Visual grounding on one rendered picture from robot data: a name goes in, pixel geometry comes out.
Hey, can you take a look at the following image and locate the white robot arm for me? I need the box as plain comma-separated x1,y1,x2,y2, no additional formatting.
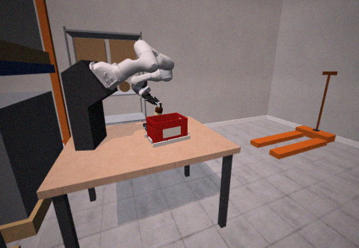
89,40,175,98

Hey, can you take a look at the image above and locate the brown glass bottle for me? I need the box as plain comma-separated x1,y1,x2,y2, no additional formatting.
154,103,163,116

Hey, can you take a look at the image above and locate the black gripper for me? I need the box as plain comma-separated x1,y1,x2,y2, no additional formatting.
142,91,160,108

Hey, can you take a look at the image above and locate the dark red crate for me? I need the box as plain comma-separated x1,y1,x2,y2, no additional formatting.
146,113,188,143

